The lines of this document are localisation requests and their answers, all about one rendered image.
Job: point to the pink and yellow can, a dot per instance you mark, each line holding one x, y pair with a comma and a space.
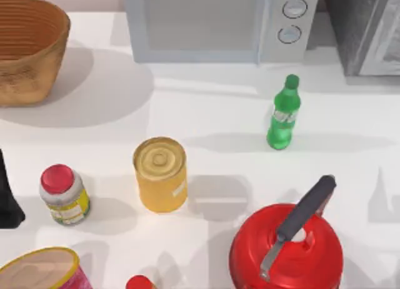
47, 270

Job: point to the pale microwave oven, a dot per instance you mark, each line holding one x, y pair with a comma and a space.
200, 23

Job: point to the green bottle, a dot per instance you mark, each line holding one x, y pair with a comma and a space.
282, 117

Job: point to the brown woven basket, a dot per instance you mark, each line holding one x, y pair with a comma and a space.
28, 51

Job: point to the red shaker bottle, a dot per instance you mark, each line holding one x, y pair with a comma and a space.
286, 248

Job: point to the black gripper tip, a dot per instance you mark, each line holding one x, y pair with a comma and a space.
7, 195

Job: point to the red-lidded jar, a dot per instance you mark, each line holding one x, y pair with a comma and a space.
64, 195

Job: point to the small red-capped bottle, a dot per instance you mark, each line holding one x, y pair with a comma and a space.
139, 283

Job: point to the microwave knob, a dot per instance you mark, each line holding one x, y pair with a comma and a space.
294, 7
289, 34

